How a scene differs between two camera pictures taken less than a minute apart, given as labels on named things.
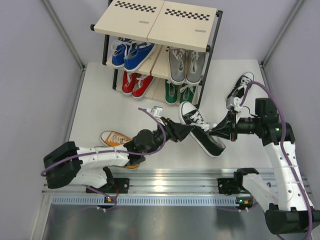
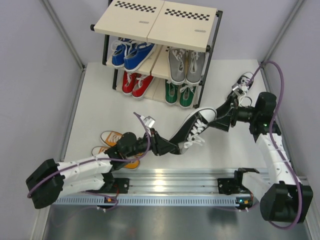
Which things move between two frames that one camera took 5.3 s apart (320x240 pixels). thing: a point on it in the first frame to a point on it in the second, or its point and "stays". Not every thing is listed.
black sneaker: (212, 145) to (189, 133)
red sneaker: (142, 83) stays
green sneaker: (186, 93) stays
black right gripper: (228, 127) to (223, 124)
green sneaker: (171, 92) stays
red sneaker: (128, 81) stays
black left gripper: (176, 131) to (160, 146)
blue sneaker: (137, 55) stays
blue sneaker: (120, 49) stays
